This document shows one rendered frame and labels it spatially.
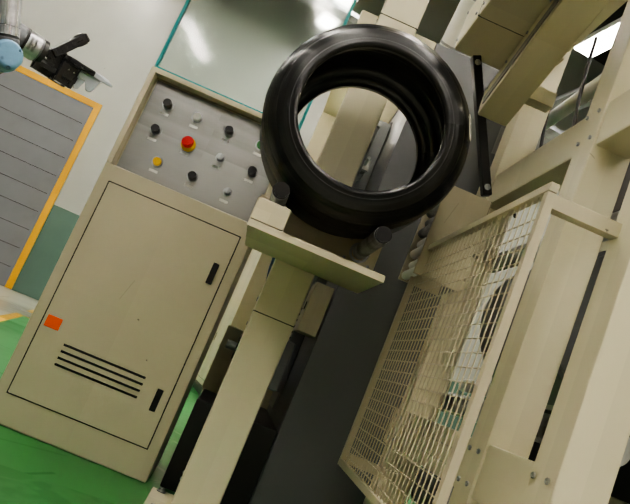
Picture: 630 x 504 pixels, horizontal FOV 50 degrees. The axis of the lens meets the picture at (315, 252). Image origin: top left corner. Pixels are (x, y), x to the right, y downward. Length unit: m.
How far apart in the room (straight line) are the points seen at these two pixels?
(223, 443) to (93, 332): 0.58
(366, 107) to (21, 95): 9.46
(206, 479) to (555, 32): 1.54
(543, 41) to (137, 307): 1.45
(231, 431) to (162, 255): 0.64
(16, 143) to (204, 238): 9.02
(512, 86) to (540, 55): 0.14
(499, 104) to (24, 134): 9.61
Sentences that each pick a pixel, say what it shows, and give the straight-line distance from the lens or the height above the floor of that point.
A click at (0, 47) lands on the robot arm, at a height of 0.95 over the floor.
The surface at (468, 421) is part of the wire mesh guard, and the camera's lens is 1.24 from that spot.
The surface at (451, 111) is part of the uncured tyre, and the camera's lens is 1.84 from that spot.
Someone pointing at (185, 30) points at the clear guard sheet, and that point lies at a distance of 2.56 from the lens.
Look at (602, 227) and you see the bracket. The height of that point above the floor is 0.96.
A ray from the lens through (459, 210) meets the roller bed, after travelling 2.11.
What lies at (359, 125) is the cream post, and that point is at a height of 1.28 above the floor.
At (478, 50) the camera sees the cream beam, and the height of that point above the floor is 1.64.
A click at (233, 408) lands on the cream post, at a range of 2.04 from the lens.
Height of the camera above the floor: 0.50
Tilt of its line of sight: 10 degrees up
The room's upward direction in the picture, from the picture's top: 23 degrees clockwise
